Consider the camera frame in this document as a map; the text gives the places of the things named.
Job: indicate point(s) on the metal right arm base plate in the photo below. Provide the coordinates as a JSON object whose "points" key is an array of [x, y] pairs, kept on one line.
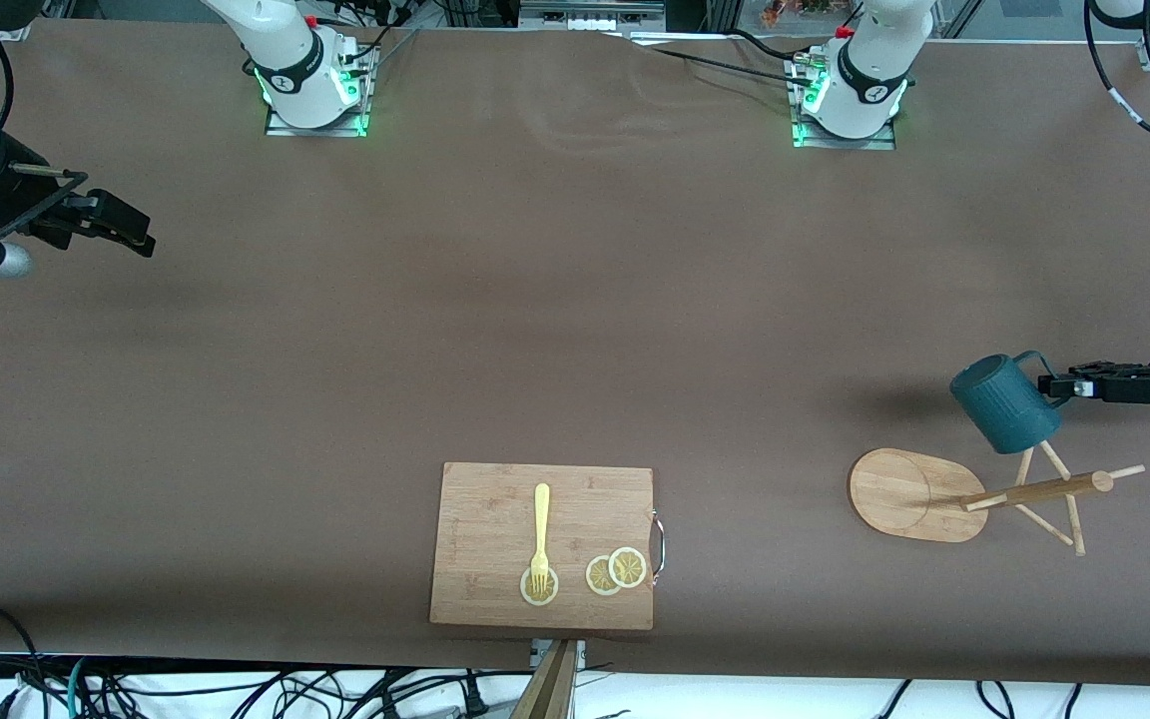
{"points": [[360, 118]]}

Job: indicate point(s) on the teal cup with yellow inside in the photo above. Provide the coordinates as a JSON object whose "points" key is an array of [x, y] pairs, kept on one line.
{"points": [[1004, 409]]}

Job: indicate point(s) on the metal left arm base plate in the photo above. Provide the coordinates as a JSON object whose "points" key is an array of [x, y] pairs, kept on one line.
{"points": [[884, 140]]}

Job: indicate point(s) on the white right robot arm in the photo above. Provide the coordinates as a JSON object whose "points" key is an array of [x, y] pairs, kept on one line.
{"points": [[286, 50]]}

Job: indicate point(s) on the lemon slice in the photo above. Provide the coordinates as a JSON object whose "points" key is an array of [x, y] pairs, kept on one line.
{"points": [[551, 590], [628, 567], [596, 578]]}

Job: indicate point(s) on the aluminium frame rail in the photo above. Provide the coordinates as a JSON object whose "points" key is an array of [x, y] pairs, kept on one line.
{"points": [[590, 15]]}

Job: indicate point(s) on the wooden post with metal bracket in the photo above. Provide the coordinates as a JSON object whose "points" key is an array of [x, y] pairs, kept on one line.
{"points": [[550, 694]]}

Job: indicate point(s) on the yellow plastic fork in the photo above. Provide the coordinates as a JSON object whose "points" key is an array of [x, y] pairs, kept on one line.
{"points": [[541, 519]]}

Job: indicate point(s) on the brown table cover sheet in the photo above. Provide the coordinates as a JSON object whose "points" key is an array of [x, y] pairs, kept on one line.
{"points": [[535, 300]]}

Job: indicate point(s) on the wooden mug rack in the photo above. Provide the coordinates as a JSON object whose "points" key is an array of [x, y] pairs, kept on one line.
{"points": [[904, 494]]}

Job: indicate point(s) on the black power plug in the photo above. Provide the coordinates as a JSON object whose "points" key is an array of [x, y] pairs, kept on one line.
{"points": [[475, 697]]}

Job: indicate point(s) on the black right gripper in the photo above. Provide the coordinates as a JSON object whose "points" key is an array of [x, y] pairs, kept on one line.
{"points": [[18, 203]]}

